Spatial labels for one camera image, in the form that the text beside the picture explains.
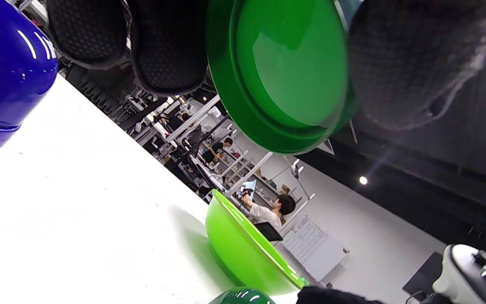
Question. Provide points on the person's right hand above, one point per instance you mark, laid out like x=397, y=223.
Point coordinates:
x=327, y=297

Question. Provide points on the person's left hand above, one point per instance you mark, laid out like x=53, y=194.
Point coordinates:
x=167, y=50

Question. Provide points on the green dome dice cup cover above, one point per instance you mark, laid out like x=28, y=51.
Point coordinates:
x=243, y=297

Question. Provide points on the lime green plastic bowl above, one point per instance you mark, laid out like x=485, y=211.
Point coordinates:
x=243, y=253

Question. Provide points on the green dice cup base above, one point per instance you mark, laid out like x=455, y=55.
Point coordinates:
x=285, y=63

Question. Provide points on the blue dome dice cup cover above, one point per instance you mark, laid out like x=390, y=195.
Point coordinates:
x=11, y=63

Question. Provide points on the white slatted panel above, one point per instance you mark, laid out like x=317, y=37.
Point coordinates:
x=314, y=249

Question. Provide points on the round ceiling spotlight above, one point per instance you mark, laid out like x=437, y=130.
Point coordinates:
x=363, y=180

